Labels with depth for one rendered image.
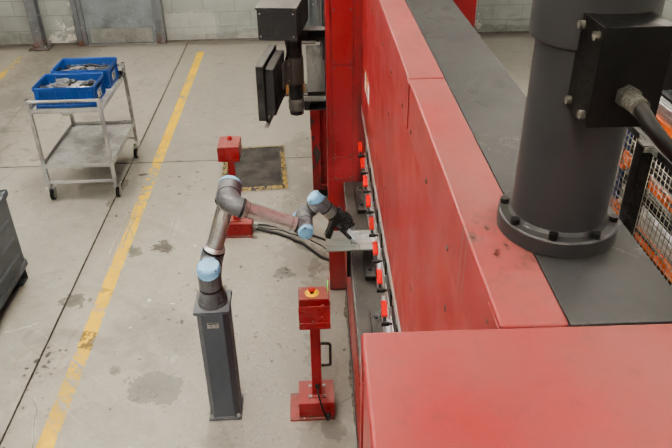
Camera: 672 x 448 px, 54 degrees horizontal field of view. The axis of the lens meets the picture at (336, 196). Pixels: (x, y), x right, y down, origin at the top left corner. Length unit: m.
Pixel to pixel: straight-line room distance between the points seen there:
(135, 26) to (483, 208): 9.35
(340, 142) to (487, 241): 3.02
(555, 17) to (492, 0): 9.44
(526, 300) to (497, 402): 0.21
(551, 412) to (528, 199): 0.38
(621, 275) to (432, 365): 0.36
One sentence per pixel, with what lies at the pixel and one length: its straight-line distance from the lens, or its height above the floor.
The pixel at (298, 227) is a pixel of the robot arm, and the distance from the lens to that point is 3.14.
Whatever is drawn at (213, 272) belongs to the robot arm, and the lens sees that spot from 3.28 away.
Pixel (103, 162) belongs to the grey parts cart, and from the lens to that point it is 6.04.
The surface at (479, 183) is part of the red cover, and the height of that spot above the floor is 2.30.
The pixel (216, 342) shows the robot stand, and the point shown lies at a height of 0.57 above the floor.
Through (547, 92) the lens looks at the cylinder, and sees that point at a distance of 1.02.
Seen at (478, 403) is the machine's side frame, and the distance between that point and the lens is 0.85.
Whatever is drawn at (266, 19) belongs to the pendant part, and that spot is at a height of 1.88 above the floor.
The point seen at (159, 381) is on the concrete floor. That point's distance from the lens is 4.21.
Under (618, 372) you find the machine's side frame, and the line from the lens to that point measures 0.93.
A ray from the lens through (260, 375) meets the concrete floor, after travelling 4.12.
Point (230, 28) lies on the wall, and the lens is 10.17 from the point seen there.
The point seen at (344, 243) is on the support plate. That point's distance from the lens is 3.40.
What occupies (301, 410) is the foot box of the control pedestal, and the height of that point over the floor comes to 0.07.
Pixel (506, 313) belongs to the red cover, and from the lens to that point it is 0.98.
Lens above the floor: 2.92
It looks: 30 degrees down
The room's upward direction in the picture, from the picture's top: 1 degrees counter-clockwise
